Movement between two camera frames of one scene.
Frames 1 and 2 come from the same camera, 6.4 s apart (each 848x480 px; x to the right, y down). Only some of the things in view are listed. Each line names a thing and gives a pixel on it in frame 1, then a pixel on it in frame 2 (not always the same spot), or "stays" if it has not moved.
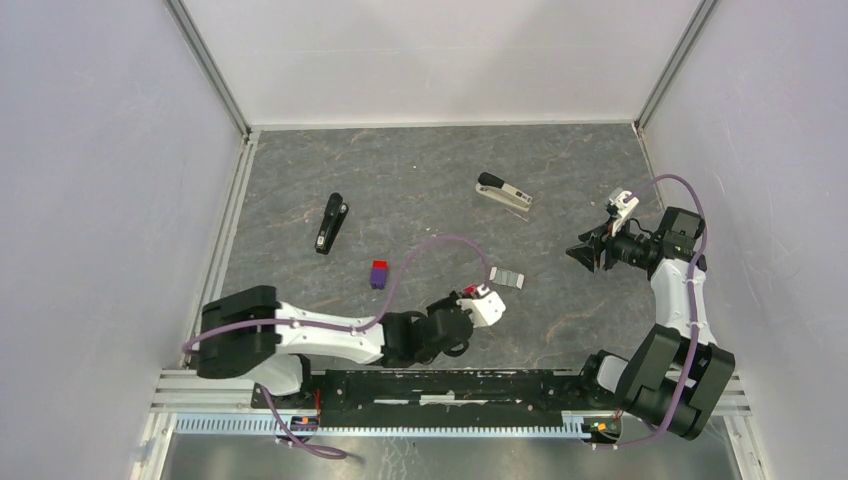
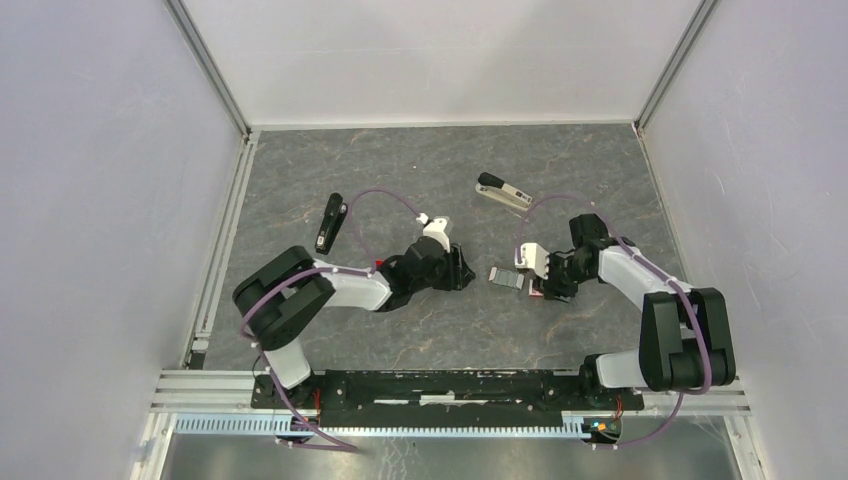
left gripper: x=448 y=302 to x=459 y=275
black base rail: x=438 y=397 stays
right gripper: x=583 y=253 to x=553 y=290
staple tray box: x=506 y=277 stays
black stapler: x=332 y=222 stays
